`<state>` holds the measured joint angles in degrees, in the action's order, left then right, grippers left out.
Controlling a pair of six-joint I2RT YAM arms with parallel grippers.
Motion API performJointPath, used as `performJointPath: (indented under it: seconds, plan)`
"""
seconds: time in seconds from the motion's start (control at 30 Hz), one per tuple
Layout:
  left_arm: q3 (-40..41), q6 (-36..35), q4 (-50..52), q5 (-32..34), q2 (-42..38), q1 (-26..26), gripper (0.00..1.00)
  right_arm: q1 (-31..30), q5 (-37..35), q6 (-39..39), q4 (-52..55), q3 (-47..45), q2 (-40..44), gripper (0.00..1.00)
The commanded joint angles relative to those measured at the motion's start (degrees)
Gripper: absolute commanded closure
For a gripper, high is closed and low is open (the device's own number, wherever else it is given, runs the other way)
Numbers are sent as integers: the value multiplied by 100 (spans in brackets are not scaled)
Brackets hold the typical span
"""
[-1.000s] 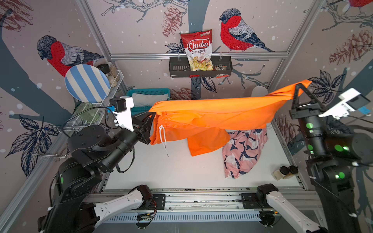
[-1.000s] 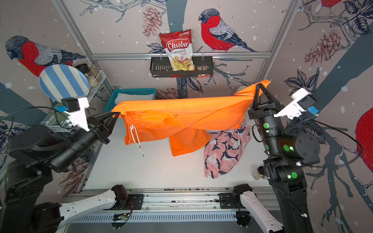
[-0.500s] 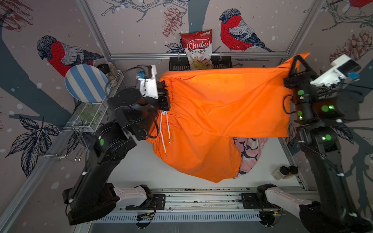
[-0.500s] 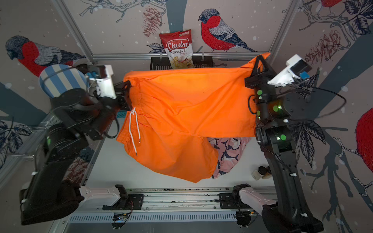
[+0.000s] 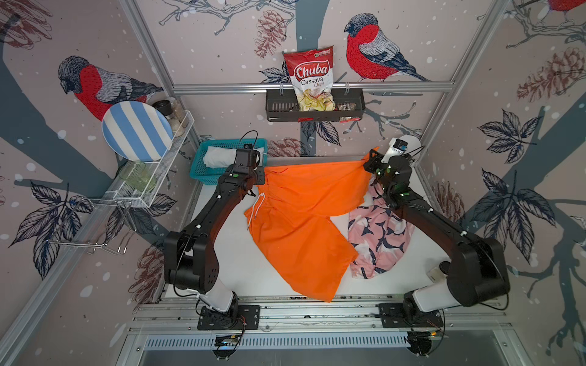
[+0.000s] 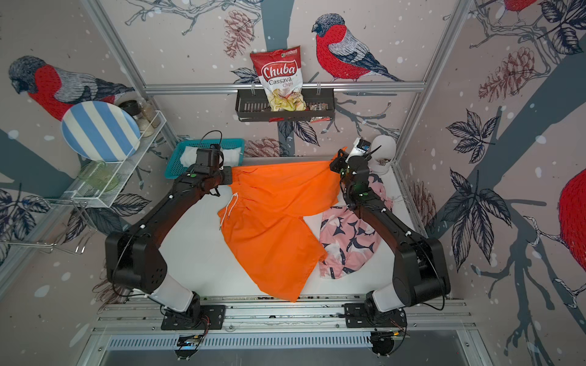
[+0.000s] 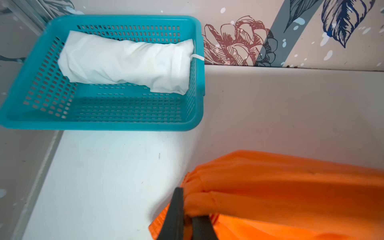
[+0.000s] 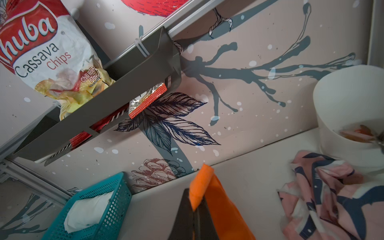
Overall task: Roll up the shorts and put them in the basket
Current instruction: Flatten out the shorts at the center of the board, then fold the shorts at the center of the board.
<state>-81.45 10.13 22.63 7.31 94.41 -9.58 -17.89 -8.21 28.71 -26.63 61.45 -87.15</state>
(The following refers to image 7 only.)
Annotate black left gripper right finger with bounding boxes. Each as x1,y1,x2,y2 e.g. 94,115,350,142
192,216,218,240

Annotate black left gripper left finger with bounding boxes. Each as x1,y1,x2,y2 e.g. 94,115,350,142
157,188,184,240

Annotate orange cloth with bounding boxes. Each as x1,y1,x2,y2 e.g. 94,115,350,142
148,149,384,240

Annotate white shorts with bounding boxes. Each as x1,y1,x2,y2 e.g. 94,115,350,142
58,31,204,95

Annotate teal plastic basket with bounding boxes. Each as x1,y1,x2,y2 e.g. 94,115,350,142
1,15,205,131

